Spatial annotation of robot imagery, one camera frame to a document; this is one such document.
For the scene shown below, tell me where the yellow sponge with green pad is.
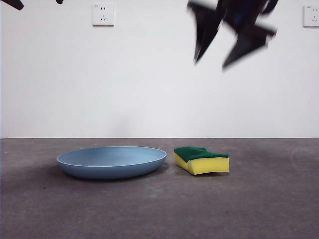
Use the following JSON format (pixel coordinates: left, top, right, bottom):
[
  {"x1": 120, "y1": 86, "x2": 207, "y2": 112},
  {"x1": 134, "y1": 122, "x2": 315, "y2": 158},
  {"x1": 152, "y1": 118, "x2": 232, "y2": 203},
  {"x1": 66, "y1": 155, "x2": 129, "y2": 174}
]
[{"x1": 173, "y1": 146, "x2": 230, "y2": 176}]

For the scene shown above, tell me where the blue round plate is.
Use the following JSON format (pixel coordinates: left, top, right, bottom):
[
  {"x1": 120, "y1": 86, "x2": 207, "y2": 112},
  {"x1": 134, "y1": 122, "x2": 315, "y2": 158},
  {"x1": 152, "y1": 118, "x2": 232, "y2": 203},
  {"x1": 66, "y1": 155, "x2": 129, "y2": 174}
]
[{"x1": 56, "y1": 146, "x2": 168, "y2": 180}]

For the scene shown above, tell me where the white wall socket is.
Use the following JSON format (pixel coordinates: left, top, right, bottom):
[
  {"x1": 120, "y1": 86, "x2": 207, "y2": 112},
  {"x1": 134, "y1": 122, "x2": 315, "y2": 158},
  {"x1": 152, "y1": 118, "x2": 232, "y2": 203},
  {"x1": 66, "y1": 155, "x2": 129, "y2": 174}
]
[
  {"x1": 93, "y1": 4, "x2": 115, "y2": 27},
  {"x1": 303, "y1": 5, "x2": 319, "y2": 28}
]

